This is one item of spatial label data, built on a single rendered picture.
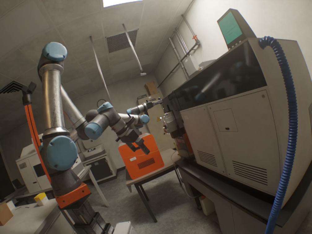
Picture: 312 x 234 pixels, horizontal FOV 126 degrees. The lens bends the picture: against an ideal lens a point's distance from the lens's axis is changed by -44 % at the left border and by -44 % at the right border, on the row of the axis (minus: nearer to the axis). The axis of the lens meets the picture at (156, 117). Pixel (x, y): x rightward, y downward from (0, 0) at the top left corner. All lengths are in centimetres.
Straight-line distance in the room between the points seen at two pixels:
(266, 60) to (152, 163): 149
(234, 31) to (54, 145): 76
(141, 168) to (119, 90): 352
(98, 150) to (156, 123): 193
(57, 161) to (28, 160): 170
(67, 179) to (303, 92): 118
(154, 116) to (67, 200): 399
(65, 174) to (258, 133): 79
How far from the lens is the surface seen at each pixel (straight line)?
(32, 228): 124
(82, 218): 92
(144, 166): 166
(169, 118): 127
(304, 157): 86
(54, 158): 50
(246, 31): 61
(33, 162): 215
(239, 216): 94
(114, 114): 69
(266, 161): 63
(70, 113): 73
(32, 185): 231
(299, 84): 82
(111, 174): 423
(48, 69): 64
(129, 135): 69
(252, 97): 55
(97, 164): 421
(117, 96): 477
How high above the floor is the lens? 132
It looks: 1 degrees down
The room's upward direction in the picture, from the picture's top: 21 degrees counter-clockwise
